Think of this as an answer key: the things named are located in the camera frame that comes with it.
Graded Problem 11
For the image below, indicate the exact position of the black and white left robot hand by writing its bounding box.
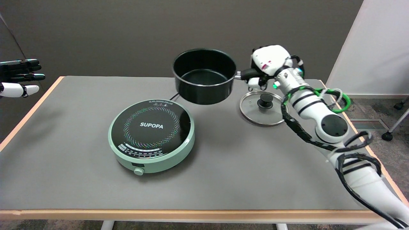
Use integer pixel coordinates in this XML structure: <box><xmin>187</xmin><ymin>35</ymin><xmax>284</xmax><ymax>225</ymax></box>
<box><xmin>0</xmin><ymin>59</ymin><xmax>46</xmax><ymax>98</ymax></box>

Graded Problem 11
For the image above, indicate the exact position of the green induction cooker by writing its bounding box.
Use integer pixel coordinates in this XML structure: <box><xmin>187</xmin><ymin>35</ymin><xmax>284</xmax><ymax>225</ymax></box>
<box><xmin>108</xmin><ymin>99</ymin><xmax>196</xmax><ymax>176</ymax></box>

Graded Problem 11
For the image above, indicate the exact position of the grey table mat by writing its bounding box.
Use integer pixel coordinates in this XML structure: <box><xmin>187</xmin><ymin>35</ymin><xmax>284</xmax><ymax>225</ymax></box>
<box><xmin>0</xmin><ymin>76</ymin><xmax>404</xmax><ymax>211</ymax></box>

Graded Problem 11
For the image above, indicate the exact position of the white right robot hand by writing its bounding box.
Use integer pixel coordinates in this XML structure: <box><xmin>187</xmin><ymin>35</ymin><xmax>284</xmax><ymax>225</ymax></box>
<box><xmin>248</xmin><ymin>45</ymin><xmax>296</xmax><ymax>91</ymax></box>

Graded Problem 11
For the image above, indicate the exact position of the black pot with long handle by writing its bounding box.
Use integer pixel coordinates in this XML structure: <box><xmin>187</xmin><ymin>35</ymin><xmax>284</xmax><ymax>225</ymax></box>
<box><xmin>173</xmin><ymin>49</ymin><xmax>266</xmax><ymax>105</ymax></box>

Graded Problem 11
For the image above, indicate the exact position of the floor vent grille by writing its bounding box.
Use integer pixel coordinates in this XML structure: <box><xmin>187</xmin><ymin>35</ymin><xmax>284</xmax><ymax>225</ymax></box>
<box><xmin>349</xmin><ymin>119</ymin><xmax>389</xmax><ymax>130</ymax></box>

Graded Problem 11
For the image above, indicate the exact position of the chair leg with black caster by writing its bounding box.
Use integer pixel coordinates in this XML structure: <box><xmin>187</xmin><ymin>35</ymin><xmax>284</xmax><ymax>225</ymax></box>
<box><xmin>382</xmin><ymin>109</ymin><xmax>409</xmax><ymax>142</ymax></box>
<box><xmin>394</xmin><ymin>96</ymin><xmax>409</xmax><ymax>111</ymax></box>

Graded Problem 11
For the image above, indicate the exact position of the glass pot lid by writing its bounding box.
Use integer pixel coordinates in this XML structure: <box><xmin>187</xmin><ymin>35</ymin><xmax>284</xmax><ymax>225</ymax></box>
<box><xmin>239</xmin><ymin>91</ymin><xmax>289</xmax><ymax>126</ymax></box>

